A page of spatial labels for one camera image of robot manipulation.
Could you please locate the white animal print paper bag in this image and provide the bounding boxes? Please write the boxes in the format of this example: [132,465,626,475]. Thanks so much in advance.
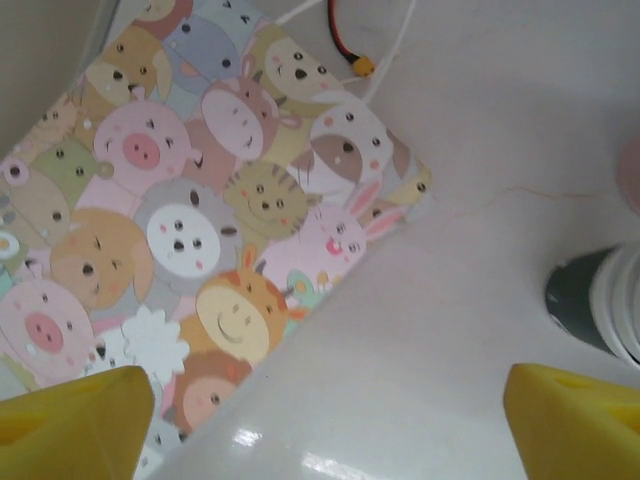
[0,0,435,480]

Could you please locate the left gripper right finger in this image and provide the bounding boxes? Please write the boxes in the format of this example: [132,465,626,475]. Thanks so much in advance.
[502,362,640,480]

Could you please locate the red wire with yellow connector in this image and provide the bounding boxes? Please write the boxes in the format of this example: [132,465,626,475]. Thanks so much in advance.
[327,0,377,80]

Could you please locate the black sleeved paper cup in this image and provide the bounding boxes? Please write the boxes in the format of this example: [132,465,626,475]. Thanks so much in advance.
[619,247,640,369]
[544,244,624,359]

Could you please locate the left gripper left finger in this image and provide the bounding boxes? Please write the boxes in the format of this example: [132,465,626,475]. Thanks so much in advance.
[0,364,156,480]

